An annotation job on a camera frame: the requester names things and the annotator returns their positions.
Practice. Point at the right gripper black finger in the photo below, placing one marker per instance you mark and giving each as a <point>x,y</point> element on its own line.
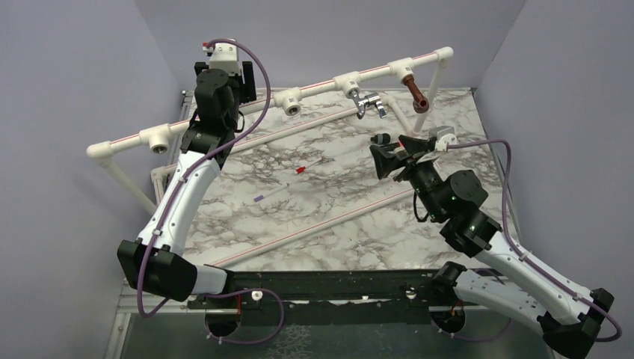
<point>417,145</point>
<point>385,161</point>

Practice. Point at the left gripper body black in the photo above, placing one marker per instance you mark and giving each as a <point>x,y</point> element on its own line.
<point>243,79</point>

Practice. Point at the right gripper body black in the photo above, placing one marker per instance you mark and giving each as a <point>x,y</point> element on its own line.
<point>422,175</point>

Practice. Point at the chrome metal faucet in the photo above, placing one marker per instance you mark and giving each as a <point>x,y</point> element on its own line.
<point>363,102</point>

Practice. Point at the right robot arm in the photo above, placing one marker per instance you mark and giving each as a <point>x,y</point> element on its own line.
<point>567,315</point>

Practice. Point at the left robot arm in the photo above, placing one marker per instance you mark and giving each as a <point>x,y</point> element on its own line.
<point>153,262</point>

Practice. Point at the black orange faucet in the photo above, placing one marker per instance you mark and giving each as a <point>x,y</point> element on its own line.
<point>395,147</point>

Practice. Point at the black round faucet fitting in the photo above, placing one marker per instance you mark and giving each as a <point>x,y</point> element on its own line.
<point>381,139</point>

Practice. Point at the brown plastic faucet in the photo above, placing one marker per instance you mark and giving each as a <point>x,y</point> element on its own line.
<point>420,102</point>

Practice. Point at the white red marker pen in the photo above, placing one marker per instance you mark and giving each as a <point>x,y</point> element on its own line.
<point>303,168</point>

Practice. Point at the white purple marker pen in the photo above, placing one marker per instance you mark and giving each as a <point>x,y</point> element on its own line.
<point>279,188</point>

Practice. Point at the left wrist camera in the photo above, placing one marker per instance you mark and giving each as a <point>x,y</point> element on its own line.
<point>222,56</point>

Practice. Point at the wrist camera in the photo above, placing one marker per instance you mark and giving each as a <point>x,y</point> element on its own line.
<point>442,137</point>
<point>222,56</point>

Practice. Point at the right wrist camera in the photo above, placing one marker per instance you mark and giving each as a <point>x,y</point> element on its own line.
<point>442,137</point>

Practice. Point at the white PVC pipe frame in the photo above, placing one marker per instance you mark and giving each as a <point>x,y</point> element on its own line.
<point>290,101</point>

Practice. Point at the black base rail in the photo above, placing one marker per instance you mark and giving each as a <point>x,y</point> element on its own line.
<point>409,296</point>

